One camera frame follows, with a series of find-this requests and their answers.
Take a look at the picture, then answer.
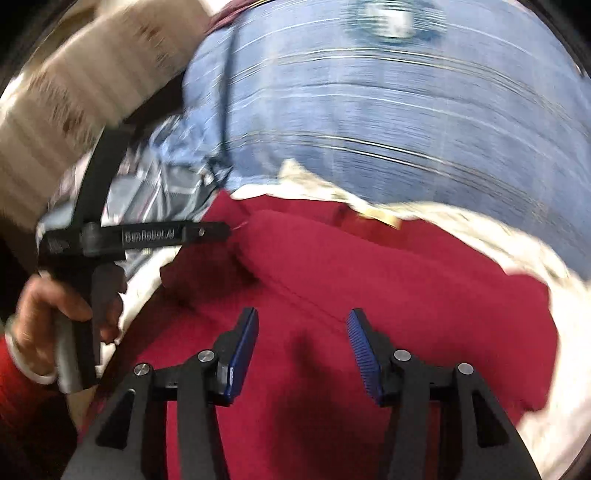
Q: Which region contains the person's left hand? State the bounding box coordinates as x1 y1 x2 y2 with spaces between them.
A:
11 274 92 376

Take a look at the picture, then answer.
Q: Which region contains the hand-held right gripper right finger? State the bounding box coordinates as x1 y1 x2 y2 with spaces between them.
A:
346 308 541 480

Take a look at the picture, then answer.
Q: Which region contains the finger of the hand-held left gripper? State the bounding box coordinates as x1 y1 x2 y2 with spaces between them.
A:
179 220 232 248

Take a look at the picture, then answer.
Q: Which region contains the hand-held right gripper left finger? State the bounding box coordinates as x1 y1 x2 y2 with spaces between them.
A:
62 307 260 480

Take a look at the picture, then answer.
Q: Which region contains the red knit garment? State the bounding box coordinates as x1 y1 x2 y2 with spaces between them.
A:
78 189 560 480

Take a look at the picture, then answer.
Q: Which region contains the grey plaid cloth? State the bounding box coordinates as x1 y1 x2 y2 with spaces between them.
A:
37 114 233 280

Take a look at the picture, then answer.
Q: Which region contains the person's left forearm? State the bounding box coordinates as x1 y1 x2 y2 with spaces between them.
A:
0 332 81 467

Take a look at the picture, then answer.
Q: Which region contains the beige striped cushion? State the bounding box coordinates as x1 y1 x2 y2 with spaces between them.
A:
0 0 214 252

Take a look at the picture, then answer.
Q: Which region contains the blue striped pillow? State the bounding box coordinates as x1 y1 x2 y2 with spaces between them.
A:
181 0 591 280

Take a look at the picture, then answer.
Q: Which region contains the dark red cloth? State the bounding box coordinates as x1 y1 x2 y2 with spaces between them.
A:
203 0 274 37

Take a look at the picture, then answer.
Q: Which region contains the cream floral bed sheet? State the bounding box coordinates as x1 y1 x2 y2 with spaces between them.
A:
98 158 591 478

